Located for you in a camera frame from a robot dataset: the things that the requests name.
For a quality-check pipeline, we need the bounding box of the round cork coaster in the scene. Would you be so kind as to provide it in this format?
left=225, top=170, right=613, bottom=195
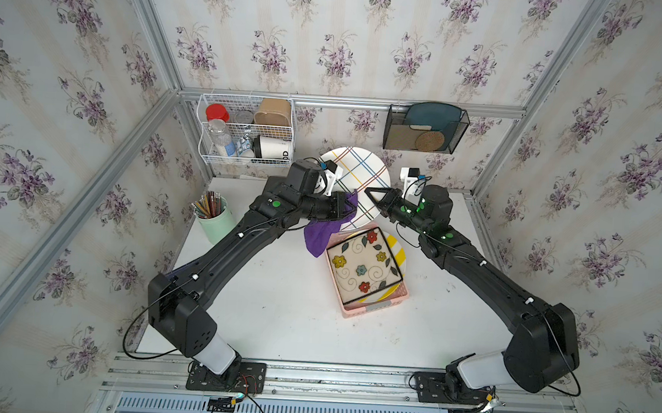
left=415, top=131, right=445, bottom=152

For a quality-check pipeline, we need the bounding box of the white wire wall basket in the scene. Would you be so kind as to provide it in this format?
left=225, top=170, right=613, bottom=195
left=196, top=93, right=296, bottom=168

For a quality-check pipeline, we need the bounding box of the small circuit board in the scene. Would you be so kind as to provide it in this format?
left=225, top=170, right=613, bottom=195
left=205, top=397, right=238, bottom=413

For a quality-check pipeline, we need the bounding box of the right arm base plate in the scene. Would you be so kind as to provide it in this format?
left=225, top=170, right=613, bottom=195
left=408, top=371, right=496, bottom=408

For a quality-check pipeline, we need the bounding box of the green pencil cup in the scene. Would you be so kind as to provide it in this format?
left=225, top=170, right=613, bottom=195
left=191, top=190, right=236, bottom=245

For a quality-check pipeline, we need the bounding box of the black mesh wall holder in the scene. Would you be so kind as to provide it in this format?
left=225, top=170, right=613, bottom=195
left=382, top=104, right=471, bottom=155

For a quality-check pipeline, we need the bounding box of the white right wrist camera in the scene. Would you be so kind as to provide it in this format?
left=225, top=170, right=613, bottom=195
left=400, top=167, right=428, bottom=203

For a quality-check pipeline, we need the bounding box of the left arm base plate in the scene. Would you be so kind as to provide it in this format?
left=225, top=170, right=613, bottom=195
left=185, top=360, right=267, bottom=395

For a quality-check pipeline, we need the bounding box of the red lidded jar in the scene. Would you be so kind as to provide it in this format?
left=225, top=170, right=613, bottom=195
left=205, top=103, right=230, bottom=122

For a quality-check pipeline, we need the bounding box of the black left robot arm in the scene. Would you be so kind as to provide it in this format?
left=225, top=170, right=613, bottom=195
left=147, top=160, right=356, bottom=384

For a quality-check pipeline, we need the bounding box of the yellow striped round plate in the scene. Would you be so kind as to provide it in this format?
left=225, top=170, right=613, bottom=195
left=358, top=233, right=406, bottom=305

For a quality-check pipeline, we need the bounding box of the purple cloth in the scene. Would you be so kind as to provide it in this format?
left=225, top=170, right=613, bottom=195
left=302, top=219, right=353, bottom=257

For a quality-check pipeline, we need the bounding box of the white black tumbler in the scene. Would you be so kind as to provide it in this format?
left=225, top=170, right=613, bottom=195
left=253, top=135, right=293, bottom=161

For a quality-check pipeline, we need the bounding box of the round plaid plate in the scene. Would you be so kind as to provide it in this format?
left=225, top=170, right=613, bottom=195
left=319, top=146, right=392, bottom=232

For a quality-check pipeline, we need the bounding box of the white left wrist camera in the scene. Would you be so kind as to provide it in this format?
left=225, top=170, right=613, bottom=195
left=315, top=160, right=343, bottom=196

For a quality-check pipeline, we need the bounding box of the square floral plate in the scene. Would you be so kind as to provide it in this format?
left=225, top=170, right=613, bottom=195
left=322, top=222, right=409, bottom=310

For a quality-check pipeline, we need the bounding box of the clear plastic bottle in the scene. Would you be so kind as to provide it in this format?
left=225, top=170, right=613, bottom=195
left=207, top=119, right=237, bottom=158

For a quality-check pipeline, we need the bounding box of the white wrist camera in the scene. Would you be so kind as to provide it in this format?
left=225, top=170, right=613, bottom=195
left=315, top=160, right=343, bottom=196
left=400, top=167, right=428, bottom=203

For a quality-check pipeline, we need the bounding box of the teal plate in holder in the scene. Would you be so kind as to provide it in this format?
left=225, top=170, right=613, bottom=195
left=404, top=101, right=464, bottom=134

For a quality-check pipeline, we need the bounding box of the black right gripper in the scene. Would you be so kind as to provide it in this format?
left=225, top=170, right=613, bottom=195
left=360, top=184, right=434, bottom=238

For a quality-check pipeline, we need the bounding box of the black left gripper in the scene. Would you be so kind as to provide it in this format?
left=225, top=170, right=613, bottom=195
left=299, top=192, right=363, bottom=226

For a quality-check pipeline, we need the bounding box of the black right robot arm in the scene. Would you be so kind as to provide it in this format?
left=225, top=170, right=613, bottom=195
left=366, top=185, right=580, bottom=399

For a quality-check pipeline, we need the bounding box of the pink plastic basket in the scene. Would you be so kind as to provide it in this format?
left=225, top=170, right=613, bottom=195
left=321, top=218, right=414, bottom=323

